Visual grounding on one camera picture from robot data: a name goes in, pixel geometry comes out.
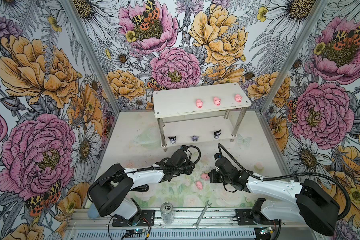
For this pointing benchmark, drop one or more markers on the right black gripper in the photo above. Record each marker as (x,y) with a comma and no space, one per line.
(212,176)

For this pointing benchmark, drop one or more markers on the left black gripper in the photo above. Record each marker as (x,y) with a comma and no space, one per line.
(189,169)

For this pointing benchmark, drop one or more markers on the pink pig toy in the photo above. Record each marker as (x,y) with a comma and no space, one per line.
(199,103)
(238,98)
(217,101)
(199,185)

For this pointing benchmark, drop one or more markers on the black purple kuromi toy front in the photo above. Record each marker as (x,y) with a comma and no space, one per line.
(195,138)

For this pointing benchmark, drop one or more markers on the black purple kuromi toy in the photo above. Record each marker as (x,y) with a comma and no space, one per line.
(217,134)
(195,138)

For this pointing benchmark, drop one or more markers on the black purple kuromi toy back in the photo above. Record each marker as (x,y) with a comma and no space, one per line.
(217,134)

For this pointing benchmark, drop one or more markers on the black white kuromi toy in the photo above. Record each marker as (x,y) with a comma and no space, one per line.
(173,140)

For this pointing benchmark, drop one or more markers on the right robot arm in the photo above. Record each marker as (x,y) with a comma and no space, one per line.
(305,202)

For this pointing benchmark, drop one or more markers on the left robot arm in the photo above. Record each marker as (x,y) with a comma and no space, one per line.
(109,192)

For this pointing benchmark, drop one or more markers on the white two-tier shelf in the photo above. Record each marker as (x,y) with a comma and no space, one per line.
(200,114)

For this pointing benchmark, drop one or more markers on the silver wrench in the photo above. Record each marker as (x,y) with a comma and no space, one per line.
(196,224)

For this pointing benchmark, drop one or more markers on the silver drink can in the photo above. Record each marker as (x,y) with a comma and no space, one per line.
(167,213)

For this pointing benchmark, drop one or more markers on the green circuit board right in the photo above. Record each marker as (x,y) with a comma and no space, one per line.
(265,231)

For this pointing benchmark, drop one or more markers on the green circuit board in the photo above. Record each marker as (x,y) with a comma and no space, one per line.
(137,233)
(265,231)

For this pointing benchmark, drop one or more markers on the green circuit board left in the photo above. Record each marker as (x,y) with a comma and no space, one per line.
(137,233)

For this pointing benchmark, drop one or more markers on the blue grey sponge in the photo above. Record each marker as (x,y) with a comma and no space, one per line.
(93,212)

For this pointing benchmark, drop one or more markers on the aluminium front rail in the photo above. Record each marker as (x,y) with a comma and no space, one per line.
(184,218)

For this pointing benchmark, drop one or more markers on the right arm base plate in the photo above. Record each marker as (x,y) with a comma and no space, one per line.
(244,217)

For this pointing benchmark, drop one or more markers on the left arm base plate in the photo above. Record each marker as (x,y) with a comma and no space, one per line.
(143,218)

